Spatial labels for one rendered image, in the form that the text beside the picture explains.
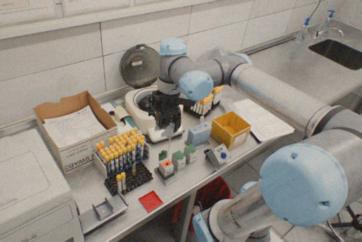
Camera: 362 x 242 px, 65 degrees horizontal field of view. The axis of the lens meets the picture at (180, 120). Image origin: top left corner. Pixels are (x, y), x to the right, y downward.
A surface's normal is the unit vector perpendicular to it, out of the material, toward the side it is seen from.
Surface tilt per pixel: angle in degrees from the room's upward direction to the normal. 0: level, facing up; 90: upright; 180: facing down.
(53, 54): 90
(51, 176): 0
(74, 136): 1
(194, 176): 0
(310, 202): 85
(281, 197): 84
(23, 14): 94
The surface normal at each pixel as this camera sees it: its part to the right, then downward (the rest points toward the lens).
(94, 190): 0.11, -0.75
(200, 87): 0.49, 0.61
